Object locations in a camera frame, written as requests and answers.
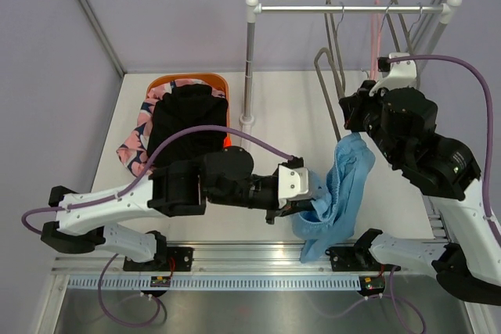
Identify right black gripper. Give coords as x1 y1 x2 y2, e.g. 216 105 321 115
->
342 80 403 165

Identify orange shorts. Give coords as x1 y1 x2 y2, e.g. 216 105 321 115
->
223 135 232 149

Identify light blue shorts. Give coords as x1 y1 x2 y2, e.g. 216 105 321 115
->
291 133 375 264

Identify pink hanger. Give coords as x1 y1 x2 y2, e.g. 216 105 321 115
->
369 13 384 81

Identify black shorts hanger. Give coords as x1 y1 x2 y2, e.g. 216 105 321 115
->
324 13 346 92

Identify black shorts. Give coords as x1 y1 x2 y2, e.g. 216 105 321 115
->
147 84 228 168

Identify pink patterned shorts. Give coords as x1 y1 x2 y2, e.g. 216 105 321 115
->
117 73 229 177

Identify grey hanger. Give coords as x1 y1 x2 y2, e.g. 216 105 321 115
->
384 0 420 89

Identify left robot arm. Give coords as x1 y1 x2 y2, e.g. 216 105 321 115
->
41 146 321 271

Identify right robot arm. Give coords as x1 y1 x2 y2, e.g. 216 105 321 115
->
339 80 500 306

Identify orange plastic basket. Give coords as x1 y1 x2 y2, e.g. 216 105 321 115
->
145 74 231 160

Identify white clothes rack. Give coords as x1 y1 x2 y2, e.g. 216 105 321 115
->
240 0 463 135

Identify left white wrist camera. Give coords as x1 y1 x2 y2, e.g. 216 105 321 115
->
278 165 312 206

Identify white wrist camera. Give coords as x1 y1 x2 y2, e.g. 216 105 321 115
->
369 52 417 96
278 165 312 206

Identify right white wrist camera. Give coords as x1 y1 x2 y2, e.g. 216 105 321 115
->
369 52 417 96

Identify aluminium mounting rail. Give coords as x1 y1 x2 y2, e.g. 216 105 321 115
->
50 241 443 275

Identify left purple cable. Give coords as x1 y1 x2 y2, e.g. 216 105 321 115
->
20 124 298 327

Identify slotted cable duct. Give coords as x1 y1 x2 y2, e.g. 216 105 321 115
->
67 275 362 291

